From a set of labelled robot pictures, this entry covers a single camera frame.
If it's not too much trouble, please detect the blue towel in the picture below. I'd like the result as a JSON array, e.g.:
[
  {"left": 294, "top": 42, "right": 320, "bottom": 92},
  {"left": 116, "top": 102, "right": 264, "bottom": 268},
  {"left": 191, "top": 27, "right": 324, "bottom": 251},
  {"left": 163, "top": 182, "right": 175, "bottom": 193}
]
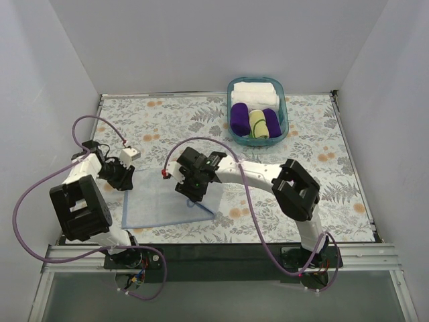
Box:
[{"left": 121, "top": 169, "right": 223, "bottom": 229}]

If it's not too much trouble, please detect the green patterned towel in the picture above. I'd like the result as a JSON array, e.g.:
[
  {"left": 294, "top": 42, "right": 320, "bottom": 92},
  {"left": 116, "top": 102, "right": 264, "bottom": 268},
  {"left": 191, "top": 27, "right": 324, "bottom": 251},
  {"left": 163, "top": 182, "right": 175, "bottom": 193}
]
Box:
[{"left": 249, "top": 110, "right": 269, "bottom": 139}]

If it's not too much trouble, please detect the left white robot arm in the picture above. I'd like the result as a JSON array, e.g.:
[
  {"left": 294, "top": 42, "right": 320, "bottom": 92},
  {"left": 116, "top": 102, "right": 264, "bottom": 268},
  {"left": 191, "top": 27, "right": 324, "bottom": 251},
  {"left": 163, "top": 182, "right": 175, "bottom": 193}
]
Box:
[{"left": 50, "top": 140, "right": 143, "bottom": 268}]

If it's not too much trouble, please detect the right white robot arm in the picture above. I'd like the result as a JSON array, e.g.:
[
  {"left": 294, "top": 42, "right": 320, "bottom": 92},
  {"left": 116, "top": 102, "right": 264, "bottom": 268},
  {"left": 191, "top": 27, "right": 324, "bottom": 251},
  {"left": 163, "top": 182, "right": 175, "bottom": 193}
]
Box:
[{"left": 164, "top": 147, "right": 328, "bottom": 269}]

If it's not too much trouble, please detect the floral table mat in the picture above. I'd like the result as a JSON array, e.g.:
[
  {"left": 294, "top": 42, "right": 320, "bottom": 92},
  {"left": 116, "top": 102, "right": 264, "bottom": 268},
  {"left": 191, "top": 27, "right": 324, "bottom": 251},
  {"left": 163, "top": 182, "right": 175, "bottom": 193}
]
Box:
[{"left": 77, "top": 94, "right": 375, "bottom": 244}]

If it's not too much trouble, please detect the left purple rolled towel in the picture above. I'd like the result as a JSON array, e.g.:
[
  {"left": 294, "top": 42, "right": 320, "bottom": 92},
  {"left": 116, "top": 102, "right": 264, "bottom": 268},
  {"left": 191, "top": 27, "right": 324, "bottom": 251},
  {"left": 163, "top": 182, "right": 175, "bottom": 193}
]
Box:
[{"left": 229, "top": 103, "right": 251, "bottom": 137}]

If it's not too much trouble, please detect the purple rolled towel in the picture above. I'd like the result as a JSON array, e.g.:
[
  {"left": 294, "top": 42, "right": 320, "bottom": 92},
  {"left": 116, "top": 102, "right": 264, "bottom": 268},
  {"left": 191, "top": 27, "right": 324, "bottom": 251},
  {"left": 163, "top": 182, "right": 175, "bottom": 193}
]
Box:
[
  {"left": 263, "top": 108, "right": 282, "bottom": 138},
  {"left": 229, "top": 103, "right": 251, "bottom": 137}
]

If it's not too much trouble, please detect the right purple rolled towel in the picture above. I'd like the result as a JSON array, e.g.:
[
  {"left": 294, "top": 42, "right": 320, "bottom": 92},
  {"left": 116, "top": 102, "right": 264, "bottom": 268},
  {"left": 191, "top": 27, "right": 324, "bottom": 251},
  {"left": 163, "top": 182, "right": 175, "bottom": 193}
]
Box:
[{"left": 263, "top": 108, "right": 282, "bottom": 138}]

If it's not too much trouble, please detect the white rolled towel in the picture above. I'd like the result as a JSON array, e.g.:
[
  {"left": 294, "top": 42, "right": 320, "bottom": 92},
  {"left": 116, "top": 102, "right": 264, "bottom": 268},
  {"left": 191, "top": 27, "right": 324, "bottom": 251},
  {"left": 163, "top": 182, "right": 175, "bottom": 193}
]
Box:
[{"left": 230, "top": 81, "right": 280, "bottom": 111}]

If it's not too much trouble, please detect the teal plastic basket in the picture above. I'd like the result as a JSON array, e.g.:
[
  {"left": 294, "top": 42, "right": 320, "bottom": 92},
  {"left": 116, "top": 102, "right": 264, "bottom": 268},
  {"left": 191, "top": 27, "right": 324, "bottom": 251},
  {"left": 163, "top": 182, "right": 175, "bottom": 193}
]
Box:
[{"left": 227, "top": 77, "right": 289, "bottom": 147}]

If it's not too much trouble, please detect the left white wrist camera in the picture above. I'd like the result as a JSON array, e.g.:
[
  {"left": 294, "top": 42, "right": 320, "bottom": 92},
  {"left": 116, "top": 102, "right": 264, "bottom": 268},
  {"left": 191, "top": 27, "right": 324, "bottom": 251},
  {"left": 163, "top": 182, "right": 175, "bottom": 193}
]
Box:
[{"left": 119, "top": 147, "right": 141, "bottom": 169}]

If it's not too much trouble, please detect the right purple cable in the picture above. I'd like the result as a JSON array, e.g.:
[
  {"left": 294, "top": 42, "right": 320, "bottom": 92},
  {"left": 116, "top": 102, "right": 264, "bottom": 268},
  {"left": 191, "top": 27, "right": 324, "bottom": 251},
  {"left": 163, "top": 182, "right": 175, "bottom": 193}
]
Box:
[{"left": 162, "top": 136, "right": 343, "bottom": 293}]

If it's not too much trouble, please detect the purple cable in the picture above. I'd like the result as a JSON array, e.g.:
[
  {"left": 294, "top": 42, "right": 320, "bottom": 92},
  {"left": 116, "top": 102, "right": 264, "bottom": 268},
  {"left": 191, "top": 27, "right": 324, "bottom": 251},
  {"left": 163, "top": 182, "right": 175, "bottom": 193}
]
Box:
[
  {"left": 162, "top": 136, "right": 343, "bottom": 293},
  {"left": 12, "top": 115, "right": 168, "bottom": 301}
]

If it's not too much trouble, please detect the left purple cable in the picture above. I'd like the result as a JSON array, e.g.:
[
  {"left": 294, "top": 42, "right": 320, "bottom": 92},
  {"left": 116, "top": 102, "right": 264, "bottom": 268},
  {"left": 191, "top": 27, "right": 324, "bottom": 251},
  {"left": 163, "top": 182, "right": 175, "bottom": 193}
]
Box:
[{"left": 12, "top": 115, "right": 168, "bottom": 301}]

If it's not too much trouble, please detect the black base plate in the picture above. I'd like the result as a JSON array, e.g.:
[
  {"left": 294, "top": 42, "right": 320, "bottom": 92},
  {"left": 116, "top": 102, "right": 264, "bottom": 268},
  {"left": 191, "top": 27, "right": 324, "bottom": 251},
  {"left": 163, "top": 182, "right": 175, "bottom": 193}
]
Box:
[{"left": 103, "top": 243, "right": 343, "bottom": 286}]

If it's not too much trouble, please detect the aluminium frame rail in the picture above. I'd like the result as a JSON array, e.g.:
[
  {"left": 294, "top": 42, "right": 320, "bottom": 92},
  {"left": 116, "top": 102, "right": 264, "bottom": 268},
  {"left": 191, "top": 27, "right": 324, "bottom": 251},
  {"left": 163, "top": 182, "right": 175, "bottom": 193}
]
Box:
[{"left": 42, "top": 243, "right": 402, "bottom": 272}]

